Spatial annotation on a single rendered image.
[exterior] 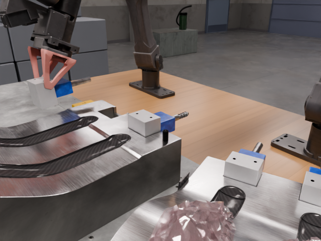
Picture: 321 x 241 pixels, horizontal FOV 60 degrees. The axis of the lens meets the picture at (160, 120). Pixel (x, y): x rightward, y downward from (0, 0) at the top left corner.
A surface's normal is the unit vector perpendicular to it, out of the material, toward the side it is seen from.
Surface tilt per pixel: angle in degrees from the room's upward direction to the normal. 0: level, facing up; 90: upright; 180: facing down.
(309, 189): 90
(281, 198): 0
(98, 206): 90
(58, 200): 90
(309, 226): 8
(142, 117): 0
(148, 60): 108
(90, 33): 90
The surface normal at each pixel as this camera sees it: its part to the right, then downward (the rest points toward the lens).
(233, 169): -0.52, 0.35
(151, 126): 0.66, 0.31
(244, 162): 0.00, -0.91
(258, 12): -0.78, 0.26
